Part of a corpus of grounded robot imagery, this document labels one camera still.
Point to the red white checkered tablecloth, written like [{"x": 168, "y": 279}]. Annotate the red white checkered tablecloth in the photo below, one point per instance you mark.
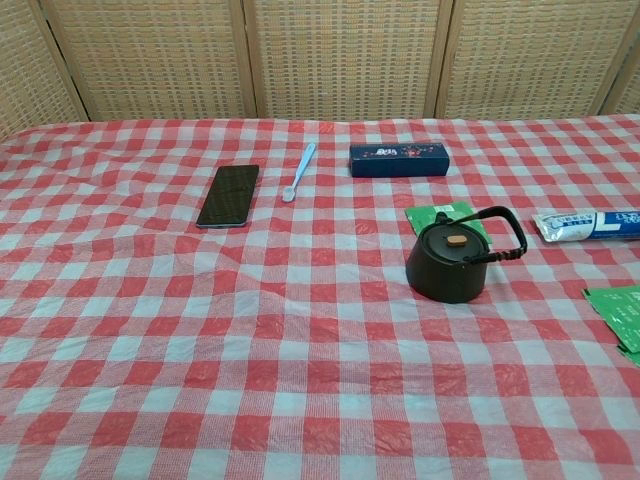
[{"x": 250, "y": 350}]

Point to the black teapot lid wooden knob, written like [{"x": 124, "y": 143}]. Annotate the black teapot lid wooden knob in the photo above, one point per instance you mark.
[{"x": 439, "y": 241}]

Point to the woven bamboo screen panel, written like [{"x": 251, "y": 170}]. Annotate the woven bamboo screen panel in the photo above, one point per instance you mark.
[
  {"x": 25, "y": 75},
  {"x": 345, "y": 60},
  {"x": 535, "y": 60},
  {"x": 150, "y": 60},
  {"x": 631, "y": 85}
]

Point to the dark blue printed box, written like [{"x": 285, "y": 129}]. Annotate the dark blue printed box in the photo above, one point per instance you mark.
[{"x": 400, "y": 160}]

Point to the black smartphone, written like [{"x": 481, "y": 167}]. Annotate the black smartphone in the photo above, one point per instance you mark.
[{"x": 229, "y": 196}]

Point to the green tea packet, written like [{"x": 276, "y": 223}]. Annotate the green tea packet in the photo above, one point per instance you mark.
[
  {"x": 419, "y": 215},
  {"x": 617, "y": 307},
  {"x": 631, "y": 356}
]

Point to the white blue toothpaste tube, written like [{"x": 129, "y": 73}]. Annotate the white blue toothpaste tube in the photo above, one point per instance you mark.
[{"x": 575, "y": 227}]

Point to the light blue toothbrush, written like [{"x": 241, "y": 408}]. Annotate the light blue toothbrush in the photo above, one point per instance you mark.
[{"x": 301, "y": 170}]

